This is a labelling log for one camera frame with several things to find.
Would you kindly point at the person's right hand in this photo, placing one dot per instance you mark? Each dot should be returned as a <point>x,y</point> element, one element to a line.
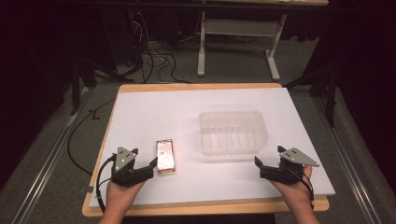
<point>294,191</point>

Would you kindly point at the clear plastic container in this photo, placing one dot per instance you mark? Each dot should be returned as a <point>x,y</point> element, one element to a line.
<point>233,133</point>

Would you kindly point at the person's left hand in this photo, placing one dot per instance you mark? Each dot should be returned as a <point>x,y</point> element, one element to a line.
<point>123,196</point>

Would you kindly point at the black metal stand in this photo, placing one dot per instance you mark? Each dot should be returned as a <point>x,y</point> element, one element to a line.
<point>323,87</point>
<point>84,77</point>

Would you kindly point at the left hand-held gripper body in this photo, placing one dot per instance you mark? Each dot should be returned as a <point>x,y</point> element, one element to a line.
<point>129,174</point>

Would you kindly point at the metal floor rail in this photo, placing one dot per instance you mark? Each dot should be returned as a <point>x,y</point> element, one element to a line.
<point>49,158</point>
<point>345,161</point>

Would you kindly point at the white metal desk frame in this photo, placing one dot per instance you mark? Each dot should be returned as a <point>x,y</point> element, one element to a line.
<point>239,29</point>

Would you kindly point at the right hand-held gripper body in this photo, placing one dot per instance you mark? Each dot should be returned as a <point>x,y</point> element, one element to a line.
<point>288,169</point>

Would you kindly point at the shiny pink foil packet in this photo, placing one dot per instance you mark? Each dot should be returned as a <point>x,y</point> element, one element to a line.
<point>165,155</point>

